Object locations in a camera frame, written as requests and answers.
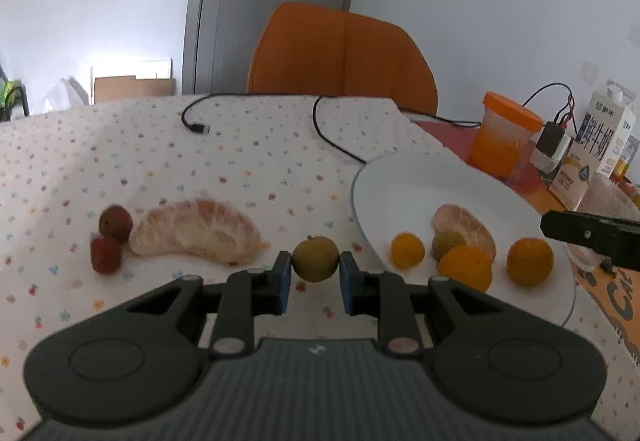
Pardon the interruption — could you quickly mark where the white milk carton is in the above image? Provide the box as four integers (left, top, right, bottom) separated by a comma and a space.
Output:
549, 80, 637, 210

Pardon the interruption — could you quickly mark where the dark red lychee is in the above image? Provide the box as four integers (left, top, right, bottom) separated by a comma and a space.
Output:
90, 236, 123, 276
98, 204, 134, 244

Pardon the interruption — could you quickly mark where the long black cable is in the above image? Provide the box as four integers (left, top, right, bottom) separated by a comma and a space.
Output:
312, 96, 482, 166

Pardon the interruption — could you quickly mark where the black usb cable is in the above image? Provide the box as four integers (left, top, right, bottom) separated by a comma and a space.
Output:
181, 92, 321, 137

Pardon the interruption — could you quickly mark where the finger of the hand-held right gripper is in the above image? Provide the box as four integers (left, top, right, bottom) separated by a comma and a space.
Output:
540, 209, 640, 273

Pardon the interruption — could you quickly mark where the dotted white tablecloth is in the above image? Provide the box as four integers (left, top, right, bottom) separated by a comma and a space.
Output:
0, 93, 640, 441

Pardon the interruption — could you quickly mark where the clear drinking glass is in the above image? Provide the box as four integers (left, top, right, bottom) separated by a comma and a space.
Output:
567, 178, 640, 272

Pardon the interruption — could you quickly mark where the green-brown round fruit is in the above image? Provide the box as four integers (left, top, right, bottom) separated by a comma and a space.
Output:
431, 229, 468, 261
291, 235, 341, 283

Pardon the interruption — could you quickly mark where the orange chair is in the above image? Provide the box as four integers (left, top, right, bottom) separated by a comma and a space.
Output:
246, 2, 439, 116

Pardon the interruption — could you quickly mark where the small peeled pomelo segment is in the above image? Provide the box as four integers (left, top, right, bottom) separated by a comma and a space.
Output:
432, 203, 497, 262

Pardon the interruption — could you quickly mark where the black metal rack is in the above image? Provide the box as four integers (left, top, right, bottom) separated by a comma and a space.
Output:
0, 63, 30, 122

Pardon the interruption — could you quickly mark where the small orange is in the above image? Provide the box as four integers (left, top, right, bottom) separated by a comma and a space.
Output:
390, 232, 426, 270

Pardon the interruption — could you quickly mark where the large peeled pomelo segment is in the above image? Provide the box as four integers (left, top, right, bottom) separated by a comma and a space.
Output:
129, 197, 264, 267

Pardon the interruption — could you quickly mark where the orange lidded plastic cup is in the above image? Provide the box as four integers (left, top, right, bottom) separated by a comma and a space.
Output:
468, 92, 544, 180

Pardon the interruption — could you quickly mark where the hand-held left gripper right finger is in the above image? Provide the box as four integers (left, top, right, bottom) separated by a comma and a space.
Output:
339, 251, 507, 357

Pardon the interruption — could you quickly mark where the red table mat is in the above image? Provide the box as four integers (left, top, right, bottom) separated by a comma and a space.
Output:
412, 117, 576, 212

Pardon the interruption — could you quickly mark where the black charger cable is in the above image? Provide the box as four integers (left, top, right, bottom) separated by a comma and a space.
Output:
520, 82, 577, 128

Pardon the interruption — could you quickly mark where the clear plastic bag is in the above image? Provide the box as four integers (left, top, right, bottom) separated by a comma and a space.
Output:
42, 77, 94, 114

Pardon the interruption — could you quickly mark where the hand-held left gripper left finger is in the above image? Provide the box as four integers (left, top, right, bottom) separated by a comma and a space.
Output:
125, 251, 293, 357

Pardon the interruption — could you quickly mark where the brown cardboard sheet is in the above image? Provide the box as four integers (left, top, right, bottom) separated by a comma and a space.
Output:
94, 76, 176, 104

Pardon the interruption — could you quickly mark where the white bowl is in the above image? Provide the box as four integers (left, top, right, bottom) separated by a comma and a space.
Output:
351, 152, 579, 328

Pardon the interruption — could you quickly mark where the large orange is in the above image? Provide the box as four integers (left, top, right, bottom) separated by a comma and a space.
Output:
506, 237, 555, 287
437, 245, 493, 293

